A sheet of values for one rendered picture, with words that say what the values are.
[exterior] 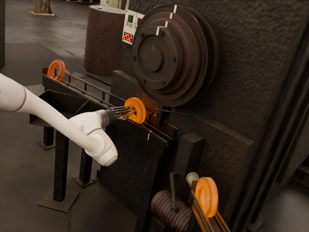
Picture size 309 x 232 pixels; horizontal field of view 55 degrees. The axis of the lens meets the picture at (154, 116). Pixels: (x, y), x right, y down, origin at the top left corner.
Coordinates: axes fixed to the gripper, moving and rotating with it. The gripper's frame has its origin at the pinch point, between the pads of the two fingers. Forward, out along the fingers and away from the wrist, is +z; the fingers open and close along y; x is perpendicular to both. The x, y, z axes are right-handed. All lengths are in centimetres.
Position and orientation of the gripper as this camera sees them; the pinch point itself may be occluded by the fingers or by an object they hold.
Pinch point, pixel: (134, 108)
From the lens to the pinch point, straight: 164.7
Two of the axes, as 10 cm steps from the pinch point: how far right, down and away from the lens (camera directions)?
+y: 7.0, 4.2, -5.8
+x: 1.4, -8.7, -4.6
